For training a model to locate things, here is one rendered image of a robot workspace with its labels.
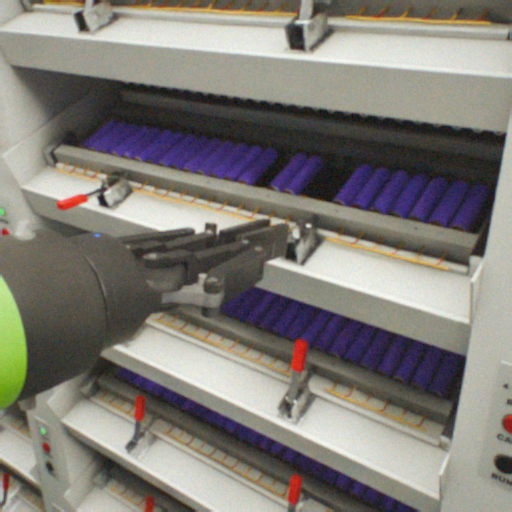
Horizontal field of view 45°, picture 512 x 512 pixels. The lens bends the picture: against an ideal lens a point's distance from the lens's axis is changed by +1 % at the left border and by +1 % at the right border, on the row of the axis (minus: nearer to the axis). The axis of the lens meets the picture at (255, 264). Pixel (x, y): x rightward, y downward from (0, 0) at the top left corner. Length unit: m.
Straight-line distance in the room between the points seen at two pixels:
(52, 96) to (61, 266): 0.57
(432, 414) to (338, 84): 0.35
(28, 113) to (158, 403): 0.46
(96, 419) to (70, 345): 0.70
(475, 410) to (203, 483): 0.46
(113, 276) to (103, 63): 0.38
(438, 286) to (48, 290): 0.35
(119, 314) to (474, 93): 0.30
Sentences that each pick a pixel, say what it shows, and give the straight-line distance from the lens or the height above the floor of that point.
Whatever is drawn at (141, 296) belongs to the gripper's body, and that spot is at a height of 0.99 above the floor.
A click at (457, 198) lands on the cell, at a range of 0.63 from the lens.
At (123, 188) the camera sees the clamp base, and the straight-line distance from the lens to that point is 0.77.
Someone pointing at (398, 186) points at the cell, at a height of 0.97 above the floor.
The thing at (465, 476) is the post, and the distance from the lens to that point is 0.63.
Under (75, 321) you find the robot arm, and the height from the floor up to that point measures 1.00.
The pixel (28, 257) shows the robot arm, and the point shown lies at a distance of 0.35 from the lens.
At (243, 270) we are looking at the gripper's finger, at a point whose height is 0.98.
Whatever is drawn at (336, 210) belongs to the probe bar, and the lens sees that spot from 0.62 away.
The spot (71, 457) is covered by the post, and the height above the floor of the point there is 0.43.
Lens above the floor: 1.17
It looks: 26 degrees down
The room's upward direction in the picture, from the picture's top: straight up
